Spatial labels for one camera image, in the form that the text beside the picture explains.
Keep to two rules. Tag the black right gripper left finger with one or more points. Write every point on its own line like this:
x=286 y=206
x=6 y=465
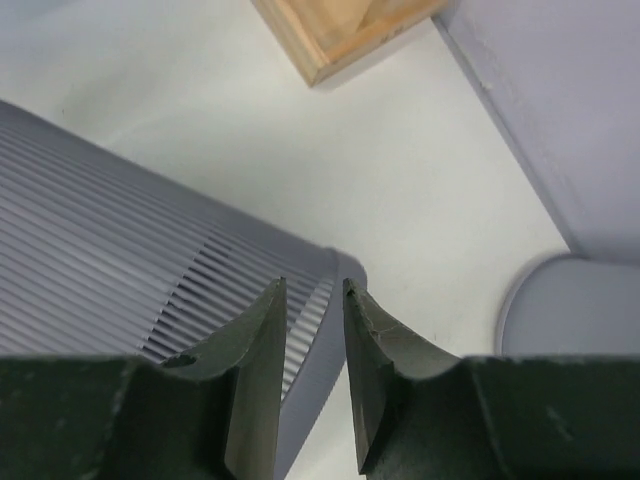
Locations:
x=210 y=412

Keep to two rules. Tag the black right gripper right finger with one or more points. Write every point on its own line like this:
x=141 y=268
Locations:
x=420 y=412

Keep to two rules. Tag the grey round plastic bin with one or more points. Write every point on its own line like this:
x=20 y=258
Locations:
x=571 y=305

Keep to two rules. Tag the grey slotted laundry basket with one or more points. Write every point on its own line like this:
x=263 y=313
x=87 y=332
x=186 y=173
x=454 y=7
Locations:
x=101 y=256

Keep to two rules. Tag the wooden frame tray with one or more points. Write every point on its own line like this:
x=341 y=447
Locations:
x=322 y=38

